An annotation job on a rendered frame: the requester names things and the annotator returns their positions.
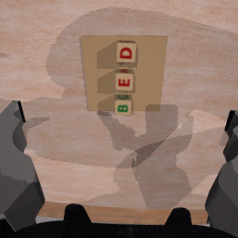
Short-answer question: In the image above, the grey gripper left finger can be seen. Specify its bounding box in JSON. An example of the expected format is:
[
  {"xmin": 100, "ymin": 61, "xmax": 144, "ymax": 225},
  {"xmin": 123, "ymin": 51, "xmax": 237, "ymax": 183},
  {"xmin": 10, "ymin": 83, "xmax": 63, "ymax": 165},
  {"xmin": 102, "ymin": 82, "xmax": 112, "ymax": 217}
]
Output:
[{"xmin": 0, "ymin": 101, "xmax": 45, "ymax": 238}]

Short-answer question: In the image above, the wooden letter block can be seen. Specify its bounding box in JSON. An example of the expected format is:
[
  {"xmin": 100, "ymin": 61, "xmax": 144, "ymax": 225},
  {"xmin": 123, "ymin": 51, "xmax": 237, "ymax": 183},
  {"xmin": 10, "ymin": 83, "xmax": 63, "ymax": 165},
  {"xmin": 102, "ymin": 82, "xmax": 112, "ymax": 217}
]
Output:
[
  {"xmin": 115, "ymin": 69, "xmax": 134, "ymax": 91},
  {"xmin": 116, "ymin": 40, "xmax": 136, "ymax": 63},
  {"xmin": 114, "ymin": 94, "xmax": 132, "ymax": 116}
]

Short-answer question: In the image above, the tan square mat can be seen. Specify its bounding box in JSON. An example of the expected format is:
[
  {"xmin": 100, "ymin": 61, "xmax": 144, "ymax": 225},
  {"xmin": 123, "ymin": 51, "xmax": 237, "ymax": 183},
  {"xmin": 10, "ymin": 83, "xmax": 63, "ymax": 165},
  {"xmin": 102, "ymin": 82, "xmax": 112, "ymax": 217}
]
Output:
[{"xmin": 81, "ymin": 35, "xmax": 167, "ymax": 111}]

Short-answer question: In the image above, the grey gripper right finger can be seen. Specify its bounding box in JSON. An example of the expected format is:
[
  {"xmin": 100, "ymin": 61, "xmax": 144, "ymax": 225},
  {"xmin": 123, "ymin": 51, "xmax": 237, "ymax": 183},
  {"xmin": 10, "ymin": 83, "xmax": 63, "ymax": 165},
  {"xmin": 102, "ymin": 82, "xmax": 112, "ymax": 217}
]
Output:
[{"xmin": 205, "ymin": 110, "xmax": 238, "ymax": 237}]

